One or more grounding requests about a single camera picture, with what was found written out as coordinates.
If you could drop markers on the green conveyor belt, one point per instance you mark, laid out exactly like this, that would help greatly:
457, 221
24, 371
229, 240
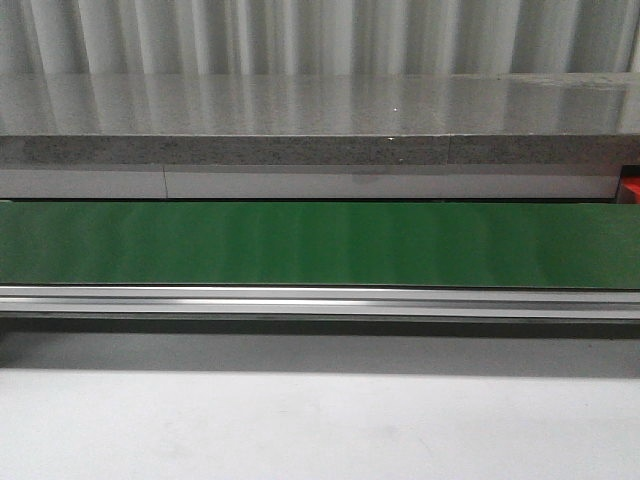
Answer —
442, 244

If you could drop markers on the grey granite counter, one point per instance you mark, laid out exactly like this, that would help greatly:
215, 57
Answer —
513, 137

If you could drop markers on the white pleated curtain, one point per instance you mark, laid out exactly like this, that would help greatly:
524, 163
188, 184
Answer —
319, 37

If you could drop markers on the red plastic tray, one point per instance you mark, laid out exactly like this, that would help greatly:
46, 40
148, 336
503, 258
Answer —
629, 190

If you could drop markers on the aluminium conveyor rail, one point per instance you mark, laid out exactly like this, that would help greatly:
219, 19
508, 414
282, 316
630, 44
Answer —
493, 304

